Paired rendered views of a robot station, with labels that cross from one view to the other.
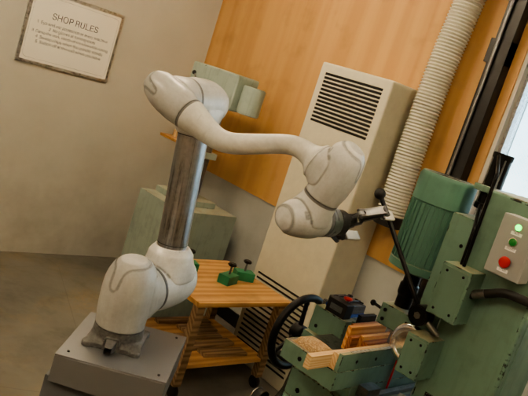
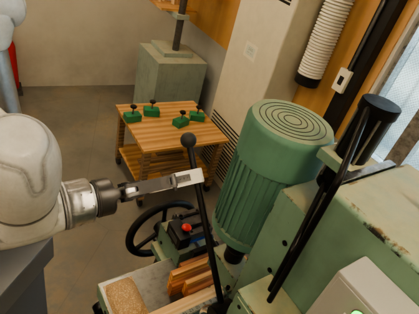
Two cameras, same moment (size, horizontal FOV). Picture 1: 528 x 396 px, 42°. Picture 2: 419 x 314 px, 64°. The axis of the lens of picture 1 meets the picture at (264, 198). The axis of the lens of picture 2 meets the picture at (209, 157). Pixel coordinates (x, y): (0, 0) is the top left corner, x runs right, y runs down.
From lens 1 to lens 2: 154 cm
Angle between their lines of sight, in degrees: 26
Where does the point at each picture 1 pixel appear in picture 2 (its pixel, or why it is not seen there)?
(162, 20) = not seen: outside the picture
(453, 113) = not seen: outside the picture
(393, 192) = (311, 56)
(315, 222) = (7, 240)
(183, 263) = not seen: hidden behind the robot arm
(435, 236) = (257, 212)
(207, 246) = (186, 85)
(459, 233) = (284, 224)
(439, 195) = (262, 159)
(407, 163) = (327, 28)
